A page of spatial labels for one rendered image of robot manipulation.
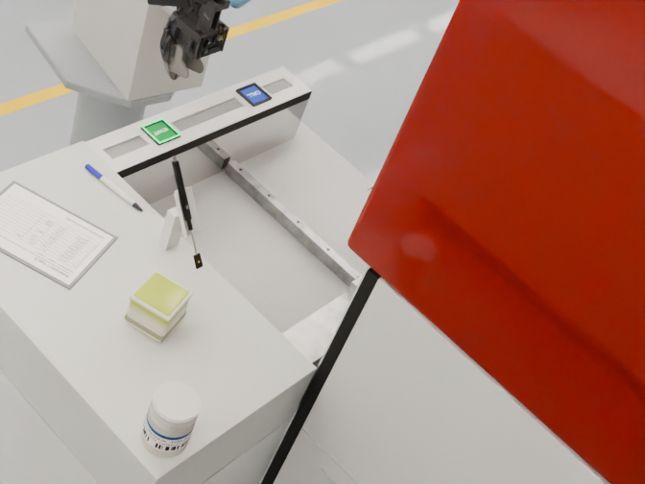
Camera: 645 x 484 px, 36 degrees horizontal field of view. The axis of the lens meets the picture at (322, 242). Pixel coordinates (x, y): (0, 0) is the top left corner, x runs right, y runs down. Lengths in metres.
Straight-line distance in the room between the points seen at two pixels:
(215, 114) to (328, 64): 2.04
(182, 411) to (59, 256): 0.40
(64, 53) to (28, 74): 1.26
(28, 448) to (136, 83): 0.85
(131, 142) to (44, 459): 0.61
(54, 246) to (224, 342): 0.33
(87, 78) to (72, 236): 0.64
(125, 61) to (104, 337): 0.81
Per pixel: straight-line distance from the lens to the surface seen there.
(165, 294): 1.60
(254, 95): 2.15
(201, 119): 2.06
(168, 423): 1.44
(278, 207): 2.08
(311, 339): 1.82
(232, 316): 1.69
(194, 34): 1.77
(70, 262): 1.70
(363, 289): 1.51
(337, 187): 2.23
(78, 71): 2.32
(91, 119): 2.42
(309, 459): 1.81
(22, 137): 3.37
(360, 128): 3.82
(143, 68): 2.23
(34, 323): 1.62
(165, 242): 1.75
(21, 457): 1.84
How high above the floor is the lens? 2.23
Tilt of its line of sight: 43 degrees down
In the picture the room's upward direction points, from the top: 24 degrees clockwise
